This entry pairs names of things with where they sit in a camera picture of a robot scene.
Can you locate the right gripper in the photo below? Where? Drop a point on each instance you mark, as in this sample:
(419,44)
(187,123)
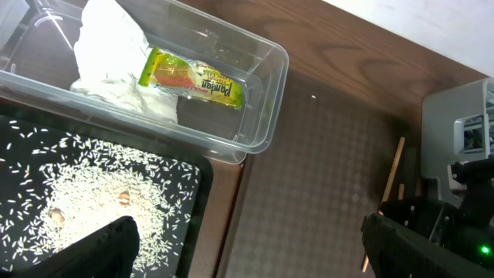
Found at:
(464,236)

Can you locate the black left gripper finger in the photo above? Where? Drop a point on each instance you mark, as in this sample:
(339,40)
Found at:
(107,252)

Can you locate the wooden chopstick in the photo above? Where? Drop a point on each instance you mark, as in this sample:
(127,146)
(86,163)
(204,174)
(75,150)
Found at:
(401,191)
(392,173)

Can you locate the yellow snack wrapper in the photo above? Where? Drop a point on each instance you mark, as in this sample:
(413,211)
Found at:
(190,78)

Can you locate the white paper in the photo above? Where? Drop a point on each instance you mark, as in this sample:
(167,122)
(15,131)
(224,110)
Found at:
(111,53)

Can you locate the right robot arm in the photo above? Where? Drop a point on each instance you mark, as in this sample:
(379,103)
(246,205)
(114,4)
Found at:
(478,178)

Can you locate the grey dishwasher rack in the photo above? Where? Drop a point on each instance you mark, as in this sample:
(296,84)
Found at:
(457,126)

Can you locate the pile of white rice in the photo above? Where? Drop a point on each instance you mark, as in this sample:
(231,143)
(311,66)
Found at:
(58,187)

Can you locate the black plastic bin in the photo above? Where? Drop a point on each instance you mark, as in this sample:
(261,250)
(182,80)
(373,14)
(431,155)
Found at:
(169,151)

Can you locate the clear plastic bin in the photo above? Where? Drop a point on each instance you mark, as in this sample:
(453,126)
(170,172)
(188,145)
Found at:
(38,67)

